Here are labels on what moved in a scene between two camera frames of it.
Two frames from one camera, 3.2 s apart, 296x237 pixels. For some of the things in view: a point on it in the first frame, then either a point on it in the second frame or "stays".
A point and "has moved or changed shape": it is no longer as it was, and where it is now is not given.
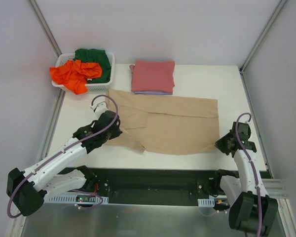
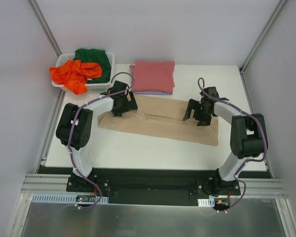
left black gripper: [112, 132] to [125, 106]
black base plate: [147, 186] stays
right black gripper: [223, 143] to [196, 111]
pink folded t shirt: [153, 76] stays
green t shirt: [95, 56] stays
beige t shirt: [165, 124] has moved or changed shape
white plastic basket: [65, 57] stays
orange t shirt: [74, 74] stays
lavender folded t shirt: [152, 93] stays
